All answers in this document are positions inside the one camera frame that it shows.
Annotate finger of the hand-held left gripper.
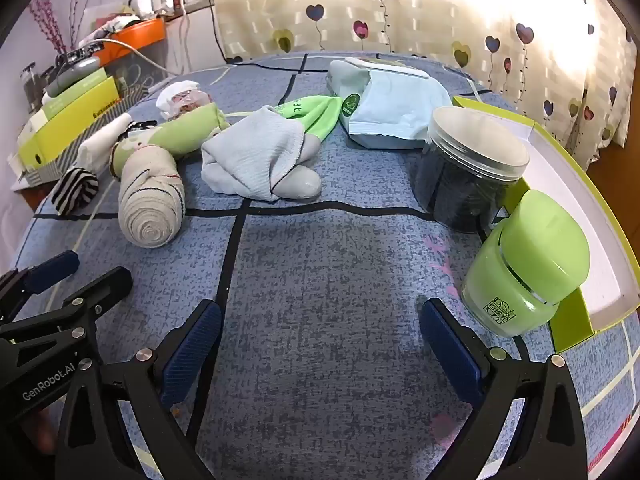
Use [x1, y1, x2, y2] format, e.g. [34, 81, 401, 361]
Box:
[0, 266, 134, 367]
[0, 250, 81, 326]

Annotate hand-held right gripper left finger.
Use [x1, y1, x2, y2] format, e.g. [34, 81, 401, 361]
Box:
[57, 300, 223, 480]

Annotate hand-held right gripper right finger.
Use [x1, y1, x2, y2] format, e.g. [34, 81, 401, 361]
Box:
[420, 297, 588, 480]

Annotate black white striped sock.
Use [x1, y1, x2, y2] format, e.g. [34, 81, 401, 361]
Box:
[120, 119, 160, 142]
[54, 167, 99, 216]

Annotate beige sock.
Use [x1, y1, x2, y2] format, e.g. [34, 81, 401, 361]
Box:
[118, 142, 187, 248]

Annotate white gauze cloth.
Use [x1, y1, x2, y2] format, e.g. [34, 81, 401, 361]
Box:
[80, 113, 133, 171]

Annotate light green cloth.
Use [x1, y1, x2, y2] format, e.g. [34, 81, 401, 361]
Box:
[110, 102, 231, 182]

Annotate white box with lime rim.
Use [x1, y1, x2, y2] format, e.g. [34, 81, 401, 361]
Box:
[452, 95, 640, 353]

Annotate light blue knitted cloth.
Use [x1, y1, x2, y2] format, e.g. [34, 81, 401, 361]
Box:
[201, 106, 307, 202]

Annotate blue face mask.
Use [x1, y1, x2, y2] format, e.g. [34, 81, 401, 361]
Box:
[346, 76, 454, 150]

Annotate light green jar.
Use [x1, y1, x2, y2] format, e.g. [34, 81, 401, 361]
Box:
[460, 189, 592, 338]

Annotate striped cardboard box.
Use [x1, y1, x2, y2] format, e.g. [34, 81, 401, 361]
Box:
[7, 77, 151, 186]

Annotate lime green cardboard box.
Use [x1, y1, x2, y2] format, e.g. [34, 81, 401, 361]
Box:
[17, 79, 123, 166]

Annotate blue checked bed sheet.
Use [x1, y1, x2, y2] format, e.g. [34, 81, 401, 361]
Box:
[10, 50, 640, 480]

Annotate clear jar with dark contents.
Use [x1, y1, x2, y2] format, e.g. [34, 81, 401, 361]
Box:
[415, 106, 530, 233]

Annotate green and white flat box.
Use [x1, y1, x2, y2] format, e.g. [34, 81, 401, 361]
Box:
[41, 67, 110, 111]

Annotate dark glass jar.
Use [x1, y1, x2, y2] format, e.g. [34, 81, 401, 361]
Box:
[20, 62, 45, 111]

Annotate grey oval case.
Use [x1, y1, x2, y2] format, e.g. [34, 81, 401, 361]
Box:
[44, 56, 101, 97]

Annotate black power strip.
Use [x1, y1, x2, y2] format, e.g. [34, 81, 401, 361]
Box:
[62, 42, 106, 63]

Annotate wooden wardrobe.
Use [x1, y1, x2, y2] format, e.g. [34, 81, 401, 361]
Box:
[585, 142, 640, 201]

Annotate red decorative branches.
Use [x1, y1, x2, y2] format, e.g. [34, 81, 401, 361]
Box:
[27, 0, 101, 56]

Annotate orange tray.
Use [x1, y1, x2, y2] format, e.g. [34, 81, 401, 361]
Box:
[95, 19, 166, 67]

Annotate pile of small household items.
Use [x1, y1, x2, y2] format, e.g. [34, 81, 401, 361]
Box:
[80, 0, 168, 43]

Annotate heart print curtain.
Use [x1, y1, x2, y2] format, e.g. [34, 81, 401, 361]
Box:
[210, 0, 636, 171]

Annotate white cable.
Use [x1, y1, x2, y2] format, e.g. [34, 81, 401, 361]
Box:
[95, 35, 173, 78]

